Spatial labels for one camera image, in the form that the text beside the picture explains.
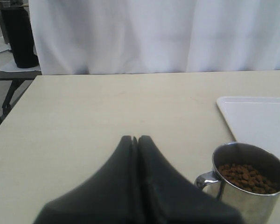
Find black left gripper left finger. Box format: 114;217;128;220
34;136;140;224

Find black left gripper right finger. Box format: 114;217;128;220
138;135;245;224

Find brown pellets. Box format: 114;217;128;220
218;163;278;194

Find steel mug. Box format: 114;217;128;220
194;142;280;224

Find white plastic tray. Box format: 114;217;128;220
217;97;280;159

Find grey background table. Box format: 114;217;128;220
0;63;42;133

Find white backdrop curtain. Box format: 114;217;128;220
28;0;280;75

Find black cylinder in background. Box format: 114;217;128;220
0;7;39;69

